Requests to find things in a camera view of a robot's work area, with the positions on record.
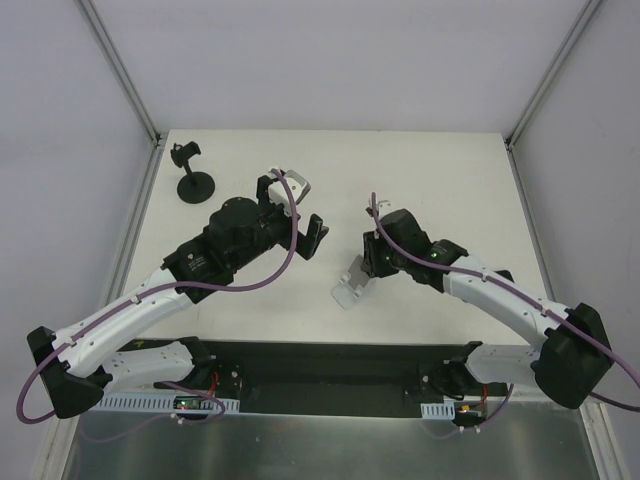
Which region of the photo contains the white folding phone stand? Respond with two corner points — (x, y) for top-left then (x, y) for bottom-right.
(331, 255), (376, 310)

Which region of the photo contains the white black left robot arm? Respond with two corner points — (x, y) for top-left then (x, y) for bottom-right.
(16, 169), (329, 424)

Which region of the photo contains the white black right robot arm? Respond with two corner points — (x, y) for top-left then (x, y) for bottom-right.
(362, 207), (613, 409)

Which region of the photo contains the black round-base phone holder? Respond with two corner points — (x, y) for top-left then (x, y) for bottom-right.
(170, 141), (216, 205)

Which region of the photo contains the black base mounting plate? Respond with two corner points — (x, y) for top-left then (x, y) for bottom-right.
(149, 339), (516, 419)

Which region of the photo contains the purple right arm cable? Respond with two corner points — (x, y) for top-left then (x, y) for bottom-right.
(368, 192), (640, 441)

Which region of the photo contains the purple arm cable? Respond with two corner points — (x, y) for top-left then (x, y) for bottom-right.
(16, 169), (301, 426)
(368, 192), (640, 441)

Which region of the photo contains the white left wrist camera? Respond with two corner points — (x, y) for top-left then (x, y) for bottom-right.
(267, 170), (311, 206)

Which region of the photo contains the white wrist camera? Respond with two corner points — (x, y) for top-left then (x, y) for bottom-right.
(267, 170), (311, 206)
(369, 200), (394, 219)

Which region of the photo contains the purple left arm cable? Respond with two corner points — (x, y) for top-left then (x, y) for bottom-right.
(16, 169), (301, 426)

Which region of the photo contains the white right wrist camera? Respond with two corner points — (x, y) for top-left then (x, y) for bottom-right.
(369, 200), (394, 219)

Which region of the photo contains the right white cable duct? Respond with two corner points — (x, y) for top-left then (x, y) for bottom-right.
(420, 401), (456, 421)

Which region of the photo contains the white cable duct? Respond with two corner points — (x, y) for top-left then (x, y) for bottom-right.
(420, 401), (456, 421)
(90, 393), (240, 415)

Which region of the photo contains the left white cable duct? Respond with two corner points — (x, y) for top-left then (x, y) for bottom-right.
(90, 393), (240, 415)

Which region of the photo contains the left aluminium frame post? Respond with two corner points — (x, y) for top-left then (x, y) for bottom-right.
(74, 0), (162, 147)

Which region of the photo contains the aluminium frame post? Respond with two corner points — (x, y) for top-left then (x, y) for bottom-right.
(74, 0), (162, 147)
(504, 0), (605, 151)

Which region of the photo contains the right aluminium frame post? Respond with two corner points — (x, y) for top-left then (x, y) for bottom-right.
(504, 0), (605, 151)

